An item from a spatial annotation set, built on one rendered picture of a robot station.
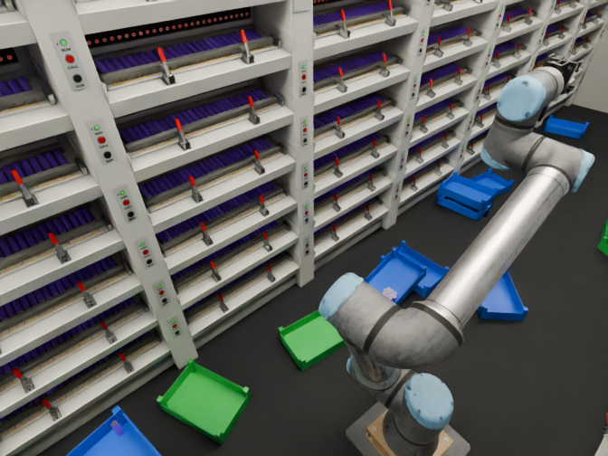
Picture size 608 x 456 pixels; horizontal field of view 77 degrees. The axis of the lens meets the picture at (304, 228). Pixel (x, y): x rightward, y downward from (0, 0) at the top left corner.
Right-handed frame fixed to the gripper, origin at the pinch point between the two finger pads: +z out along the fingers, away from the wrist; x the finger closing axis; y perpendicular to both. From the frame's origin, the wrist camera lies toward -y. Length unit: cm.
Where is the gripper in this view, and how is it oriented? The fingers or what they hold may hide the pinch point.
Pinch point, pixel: (565, 78)
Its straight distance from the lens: 135.9
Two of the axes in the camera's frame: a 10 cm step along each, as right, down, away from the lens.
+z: 7.1, -4.2, 5.7
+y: 0.7, -7.6, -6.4
